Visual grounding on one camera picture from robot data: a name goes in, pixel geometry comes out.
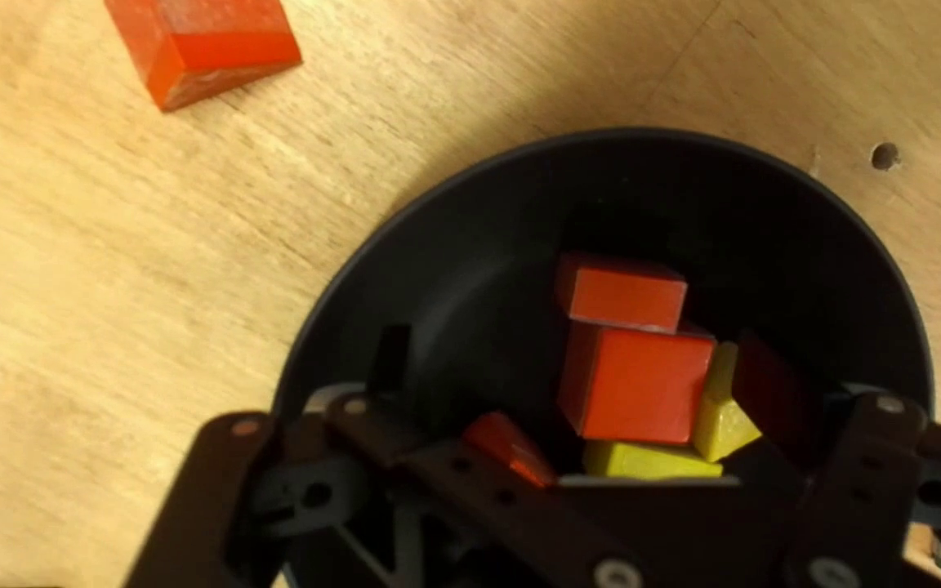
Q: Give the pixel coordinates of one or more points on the red wooden cube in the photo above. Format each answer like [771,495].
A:
[209,50]

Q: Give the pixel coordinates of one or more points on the yellow wooden block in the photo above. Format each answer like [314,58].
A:
[723,426]

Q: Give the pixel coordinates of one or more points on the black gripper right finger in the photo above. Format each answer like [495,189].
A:
[872,469]

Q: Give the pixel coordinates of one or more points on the red wooden block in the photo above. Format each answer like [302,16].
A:
[622,293]
[509,444]
[636,382]

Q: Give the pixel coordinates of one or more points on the black bowl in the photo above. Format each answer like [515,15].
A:
[470,271]

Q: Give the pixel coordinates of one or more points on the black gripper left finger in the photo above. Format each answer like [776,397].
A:
[228,477]

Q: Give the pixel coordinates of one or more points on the yellow wooden cube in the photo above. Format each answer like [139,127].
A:
[651,461]

